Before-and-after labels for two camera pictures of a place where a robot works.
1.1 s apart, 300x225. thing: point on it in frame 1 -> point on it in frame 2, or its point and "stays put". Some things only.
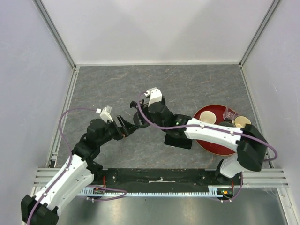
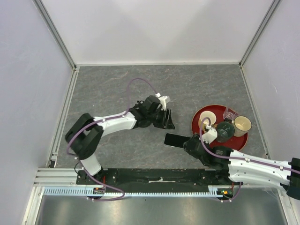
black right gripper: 163,101 -> 195,137
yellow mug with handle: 208,116 stays put
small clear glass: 229,114 stays put
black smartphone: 173,141 stays put
